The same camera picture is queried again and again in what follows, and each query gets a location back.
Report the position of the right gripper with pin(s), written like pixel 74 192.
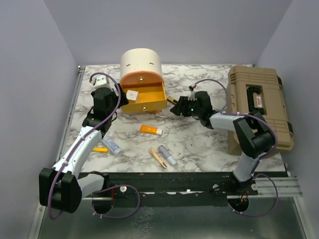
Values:
pixel 178 108

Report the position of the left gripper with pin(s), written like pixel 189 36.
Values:
pixel 123 100

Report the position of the white small box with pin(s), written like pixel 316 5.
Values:
pixel 132 95

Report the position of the black gold lipstick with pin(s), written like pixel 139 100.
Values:
pixel 172 100

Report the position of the yellow drawer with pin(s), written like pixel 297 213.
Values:
pixel 151 97

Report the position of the peach top drawer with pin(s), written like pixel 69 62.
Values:
pixel 140 77

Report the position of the cream round drawer organizer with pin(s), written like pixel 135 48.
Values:
pixel 140 59

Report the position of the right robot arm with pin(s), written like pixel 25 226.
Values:
pixel 255 137

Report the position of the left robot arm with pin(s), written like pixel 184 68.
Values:
pixel 67 169

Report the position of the pink blush palette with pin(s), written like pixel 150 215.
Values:
pixel 156 112

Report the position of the orange sunscreen tube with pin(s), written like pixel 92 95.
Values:
pixel 150 130

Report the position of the white blue tube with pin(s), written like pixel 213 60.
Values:
pixel 111 145

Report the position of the beige gold concealer tube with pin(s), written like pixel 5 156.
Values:
pixel 156 157

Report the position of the lavender white bottle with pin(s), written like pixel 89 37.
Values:
pixel 167 155

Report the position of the yellow mascara tube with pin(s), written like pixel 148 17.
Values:
pixel 97 149

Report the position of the tan plastic tool case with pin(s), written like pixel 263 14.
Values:
pixel 260 89

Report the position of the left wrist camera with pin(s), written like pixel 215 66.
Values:
pixel 100 81

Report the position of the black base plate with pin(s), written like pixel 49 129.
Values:
pixel 133 197

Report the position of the aluminium rail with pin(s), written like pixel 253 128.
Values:
pixel 279 186

